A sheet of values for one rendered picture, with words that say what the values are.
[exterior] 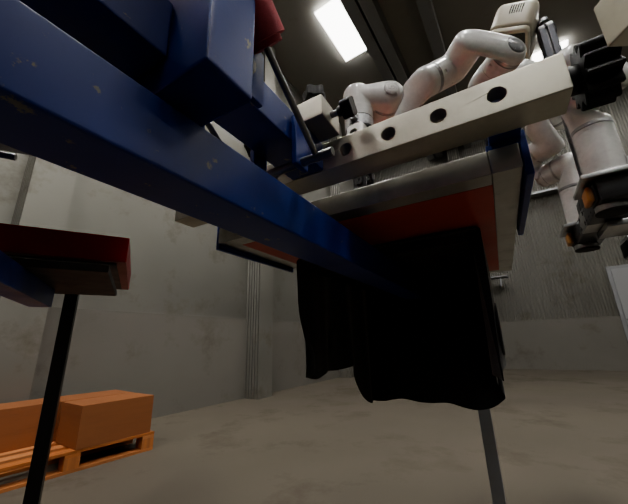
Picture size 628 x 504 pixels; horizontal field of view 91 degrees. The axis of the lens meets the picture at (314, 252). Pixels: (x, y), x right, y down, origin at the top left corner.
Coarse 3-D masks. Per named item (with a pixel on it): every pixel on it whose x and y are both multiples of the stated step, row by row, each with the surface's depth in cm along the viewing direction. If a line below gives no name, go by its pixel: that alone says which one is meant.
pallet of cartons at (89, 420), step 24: (0, 408) 199; (24, 408) 204; (72, 408) 207; (96, 408) 206; (120, 408) 218; (144, 408) 231; (0, 432) 193; (24, 432) 202; (72, 432) 200; (96, 432) 204; (120, 432) 215; (144, 432) 228; (0, 456) 188; (24, 456) 185; (72, 456) 192; (120, 456) 212; (24, 480) 176
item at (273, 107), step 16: (272, 96) 39; (240, 112) 36; (256, 112) 36; (272, 112) 38; (288, 112) 42; (224, 128) 39; (240, 128) 39; (256, 128) 39; (272, 128) 39; (288, 128) 41; (256, 144) 42; (272, 144) 42; (288, 144) 42; (320, 144) 49; (272, 160) 46; (288, 160) 46; (288, 176) 50
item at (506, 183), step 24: (432, 168) 48; (456, 168) 46; (480, 168) 44; (504, 168) 43; (360, 192) 54; (384, 192) 51; (408, 192) 49; (432, 192) 48; (456, 192) 49; (504, 192) 49; (336, 216) 57; (504, 216) 59; (240, 240) 68; (504, 240) 73; (288, 264) 90; (504, 264) 98
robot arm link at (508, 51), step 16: (464, 32) 80; (480, 32) 80; (448, 48) 85; (464, 48) 80; (480, 48) 79; (496, 48) 80; (512, 48) 80; (448, 64) 84; (464, 64) 84; (512, 64) 82; (448, 80) 85
